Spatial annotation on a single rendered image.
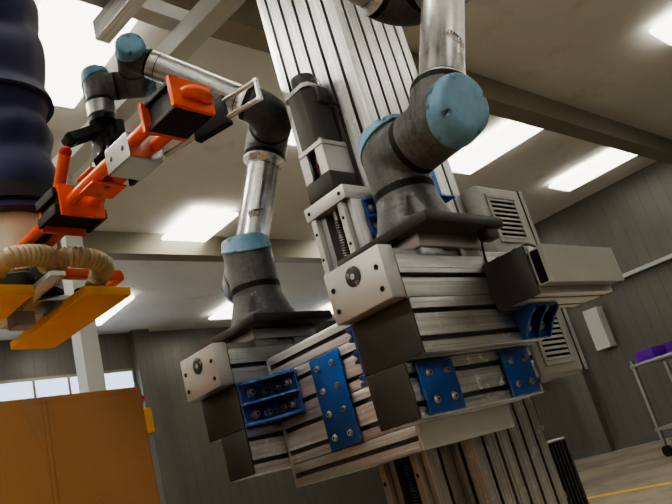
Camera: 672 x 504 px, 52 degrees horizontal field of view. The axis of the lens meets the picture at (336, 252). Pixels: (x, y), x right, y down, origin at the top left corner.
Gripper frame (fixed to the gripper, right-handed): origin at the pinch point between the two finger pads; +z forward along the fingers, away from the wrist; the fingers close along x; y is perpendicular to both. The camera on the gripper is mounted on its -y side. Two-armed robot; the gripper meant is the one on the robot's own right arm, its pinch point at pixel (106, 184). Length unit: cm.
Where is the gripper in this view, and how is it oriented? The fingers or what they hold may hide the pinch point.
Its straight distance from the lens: 188.5
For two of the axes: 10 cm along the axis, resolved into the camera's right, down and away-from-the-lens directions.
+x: -6.4, 4.0, 6.6
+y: 7.3, 0.2, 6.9
